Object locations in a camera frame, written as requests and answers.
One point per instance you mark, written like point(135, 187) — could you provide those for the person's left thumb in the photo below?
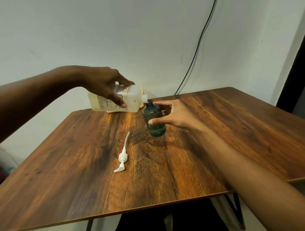
point(116, 99)

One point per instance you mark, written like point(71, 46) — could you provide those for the black metal table leg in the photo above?
point(236, 209)
point(90, 225)

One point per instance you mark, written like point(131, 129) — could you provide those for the person's left hand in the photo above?
point(97, 79)

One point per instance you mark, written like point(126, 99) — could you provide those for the person's right thumb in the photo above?
point(158, 121)

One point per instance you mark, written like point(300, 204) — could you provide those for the person's left forearm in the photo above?
point(35, 100)

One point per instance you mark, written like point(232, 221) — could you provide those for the person's right hand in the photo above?
point(182, 115)

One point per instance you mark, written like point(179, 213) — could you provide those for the white pump dispenser head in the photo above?
point(123, 158)

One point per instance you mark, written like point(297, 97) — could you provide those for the person's right forearm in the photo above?
point(247, 176)

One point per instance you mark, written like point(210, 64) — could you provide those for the translucent white liquid bottle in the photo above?
point(133, 100)

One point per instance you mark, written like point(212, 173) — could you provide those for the dark door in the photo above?
point(292, 83)

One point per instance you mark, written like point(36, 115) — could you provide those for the dark green plastic bottle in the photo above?
point(154, 114)

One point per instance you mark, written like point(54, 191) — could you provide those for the person's dark trousers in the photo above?
point(197, 217)

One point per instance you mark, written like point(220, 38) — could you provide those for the grey round object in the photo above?
point(8, 164)

